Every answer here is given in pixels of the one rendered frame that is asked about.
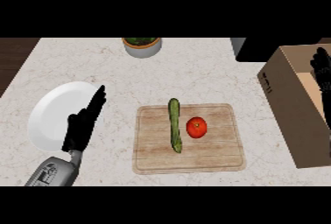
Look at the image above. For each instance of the white plate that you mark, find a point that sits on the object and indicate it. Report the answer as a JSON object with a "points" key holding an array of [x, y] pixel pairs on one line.
{"points": [[58, 115]]}

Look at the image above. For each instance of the green cucumber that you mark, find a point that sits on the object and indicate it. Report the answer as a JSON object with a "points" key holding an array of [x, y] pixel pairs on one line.
{"points": [[175, 125]]}

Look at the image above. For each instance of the cardboard box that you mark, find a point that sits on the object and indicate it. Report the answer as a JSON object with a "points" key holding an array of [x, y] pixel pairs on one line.
{"points": [[297, 110]]}

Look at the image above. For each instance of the dark appliance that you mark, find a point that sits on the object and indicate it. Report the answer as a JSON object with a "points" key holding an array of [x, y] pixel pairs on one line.
{"points": [[271, 48]]}

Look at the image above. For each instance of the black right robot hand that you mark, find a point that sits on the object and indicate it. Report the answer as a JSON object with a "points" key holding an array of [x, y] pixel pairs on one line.
{"points": [[322, 70]]}

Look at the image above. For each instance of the potted plant in grey pot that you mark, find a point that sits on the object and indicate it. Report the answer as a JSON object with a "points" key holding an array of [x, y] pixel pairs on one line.
{"points": [[142, 46]]}

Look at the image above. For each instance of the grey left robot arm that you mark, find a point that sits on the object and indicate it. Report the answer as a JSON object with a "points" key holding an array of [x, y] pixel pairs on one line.
{"points": [[56, 172]]}

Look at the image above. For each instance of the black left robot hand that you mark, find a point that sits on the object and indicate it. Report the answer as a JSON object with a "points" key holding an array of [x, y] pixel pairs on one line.
{"points": [[80, 128]]}

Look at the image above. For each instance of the red tomato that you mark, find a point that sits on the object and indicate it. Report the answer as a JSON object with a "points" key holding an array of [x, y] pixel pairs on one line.
{"points": [[197, 127]]}

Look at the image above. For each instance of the wooden cutting board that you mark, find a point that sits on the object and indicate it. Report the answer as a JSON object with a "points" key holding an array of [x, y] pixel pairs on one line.
{"points": [[189, 140]]}

